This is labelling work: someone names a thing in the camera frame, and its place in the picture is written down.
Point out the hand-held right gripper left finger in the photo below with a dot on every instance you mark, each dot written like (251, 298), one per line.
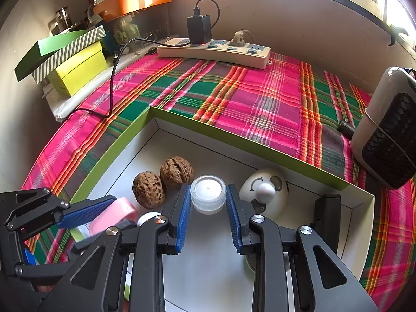
(183, 217)

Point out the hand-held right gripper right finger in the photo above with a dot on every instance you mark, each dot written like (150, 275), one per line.
(234, 217)

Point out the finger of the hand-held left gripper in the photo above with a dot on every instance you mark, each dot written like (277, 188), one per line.
(87, 211)
(42, 269)

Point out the pink plastic gadget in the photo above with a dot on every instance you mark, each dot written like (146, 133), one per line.
(110, 214)

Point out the small clear plastic jar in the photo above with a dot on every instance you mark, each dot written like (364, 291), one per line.
(208, 191)

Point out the white round lidded jar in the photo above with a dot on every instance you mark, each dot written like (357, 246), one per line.
(146, 218)

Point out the grey dome toy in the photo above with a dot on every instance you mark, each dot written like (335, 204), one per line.
(263, 191)

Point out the brown walnut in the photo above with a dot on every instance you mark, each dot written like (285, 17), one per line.
(148, 188)
(177, 170)

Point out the green white cardboard box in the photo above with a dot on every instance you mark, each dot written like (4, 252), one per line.
(211, 156)

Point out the white foam pad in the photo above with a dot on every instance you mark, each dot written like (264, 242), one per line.
(65, 107)

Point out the dark green box lid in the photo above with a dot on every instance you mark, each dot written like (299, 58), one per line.
(29, 61)

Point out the beige power strip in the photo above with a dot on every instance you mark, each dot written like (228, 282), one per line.
(227, 55)

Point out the small space heater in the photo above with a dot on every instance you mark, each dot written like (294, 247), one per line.
(386, 149)

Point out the green white striped box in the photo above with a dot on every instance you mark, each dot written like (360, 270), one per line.
(78, 44)

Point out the white plug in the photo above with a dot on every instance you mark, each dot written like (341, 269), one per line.
(239, 37)

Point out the black power adapter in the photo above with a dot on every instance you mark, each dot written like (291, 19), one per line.
(199, 29)

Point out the glass jar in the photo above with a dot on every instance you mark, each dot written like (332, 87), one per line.
(62, 21)

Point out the black window latch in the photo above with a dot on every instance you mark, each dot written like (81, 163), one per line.
(394, 35)

